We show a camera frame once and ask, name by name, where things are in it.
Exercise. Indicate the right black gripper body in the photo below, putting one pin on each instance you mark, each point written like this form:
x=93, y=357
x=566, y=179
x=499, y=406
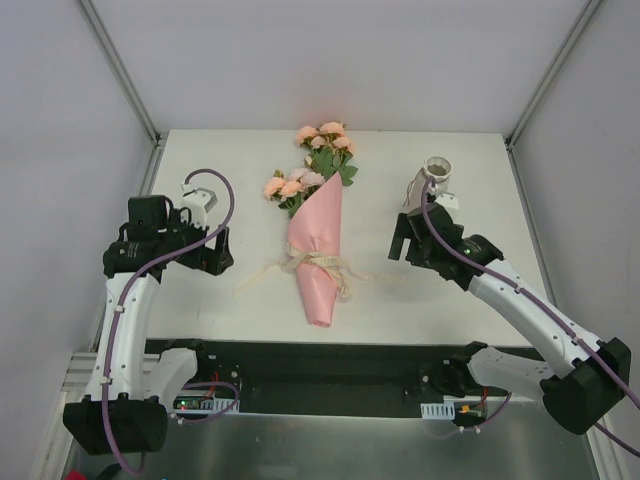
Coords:
x=415, y=239

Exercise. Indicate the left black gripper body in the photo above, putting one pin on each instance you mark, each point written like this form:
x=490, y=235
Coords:
x=212, y=252

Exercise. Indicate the cream printed ribbon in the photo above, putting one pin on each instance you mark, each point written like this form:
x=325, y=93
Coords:
x=335, y=266

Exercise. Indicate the pink wrapping paper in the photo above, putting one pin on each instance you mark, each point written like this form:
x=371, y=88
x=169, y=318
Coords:
x=314, y=241

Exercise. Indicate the pink rose stem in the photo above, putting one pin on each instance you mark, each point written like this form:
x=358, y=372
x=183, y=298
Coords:
x=292, y=190
x=329, y=151

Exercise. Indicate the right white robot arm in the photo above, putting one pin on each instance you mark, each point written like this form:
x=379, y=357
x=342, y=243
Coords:
x=579, y=377

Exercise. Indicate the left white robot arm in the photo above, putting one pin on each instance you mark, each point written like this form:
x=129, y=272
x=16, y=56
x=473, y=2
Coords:
x=123, y=407

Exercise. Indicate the white ribbed ceramic vase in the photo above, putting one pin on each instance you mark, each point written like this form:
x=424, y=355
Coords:
x=435, y=174

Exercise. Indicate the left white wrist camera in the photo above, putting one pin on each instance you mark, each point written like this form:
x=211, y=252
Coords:
x=195, y=204

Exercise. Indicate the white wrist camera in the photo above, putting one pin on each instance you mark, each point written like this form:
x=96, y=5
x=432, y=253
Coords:
x=448, y=201
x=195, y=204

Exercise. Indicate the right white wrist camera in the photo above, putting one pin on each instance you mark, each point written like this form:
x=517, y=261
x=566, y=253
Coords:
x=448, y=201

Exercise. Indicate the left white cable duct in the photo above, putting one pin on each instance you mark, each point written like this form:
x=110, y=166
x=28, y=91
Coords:
x=220, y=405

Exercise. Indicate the white cable duct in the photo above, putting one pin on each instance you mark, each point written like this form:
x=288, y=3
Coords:
x=445, y=411
x=220, y=405

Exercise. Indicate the right white cable duct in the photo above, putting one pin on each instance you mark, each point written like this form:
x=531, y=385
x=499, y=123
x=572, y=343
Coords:
x=445, y=411

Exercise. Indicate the left aluminium frame post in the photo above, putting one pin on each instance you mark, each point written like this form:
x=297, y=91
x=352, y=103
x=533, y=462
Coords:
x=119, y=70

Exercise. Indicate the aluminium frame post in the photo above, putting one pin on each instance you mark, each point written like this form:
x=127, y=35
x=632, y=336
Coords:
x=577, y=30
x=119, y=70

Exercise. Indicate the right aluminium frame post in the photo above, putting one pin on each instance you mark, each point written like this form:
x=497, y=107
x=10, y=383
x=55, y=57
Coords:
x=577, y=30

